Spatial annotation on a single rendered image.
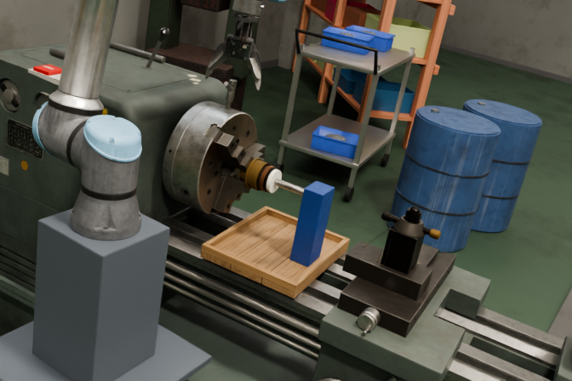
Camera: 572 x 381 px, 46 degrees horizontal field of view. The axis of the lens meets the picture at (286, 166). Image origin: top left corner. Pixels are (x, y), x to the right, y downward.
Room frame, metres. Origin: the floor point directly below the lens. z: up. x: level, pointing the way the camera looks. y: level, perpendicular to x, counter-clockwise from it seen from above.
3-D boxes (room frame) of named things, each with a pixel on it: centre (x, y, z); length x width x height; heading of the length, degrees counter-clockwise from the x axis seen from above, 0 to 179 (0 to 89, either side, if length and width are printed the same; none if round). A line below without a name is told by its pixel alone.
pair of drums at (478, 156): (4.20, -1.16, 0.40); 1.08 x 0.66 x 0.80; 152
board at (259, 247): (1.75, -0.02, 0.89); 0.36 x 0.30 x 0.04; 156
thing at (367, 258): (1.53, -0.30, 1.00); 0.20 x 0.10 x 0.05; 66
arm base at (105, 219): (1.30, 0.36, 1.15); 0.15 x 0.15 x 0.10
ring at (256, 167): (1.79, 0.07, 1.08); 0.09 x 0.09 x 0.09; 66
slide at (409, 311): (1.58, -0.36, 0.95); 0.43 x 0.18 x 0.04; 156
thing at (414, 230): (1.52, -0.33, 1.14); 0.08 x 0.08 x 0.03
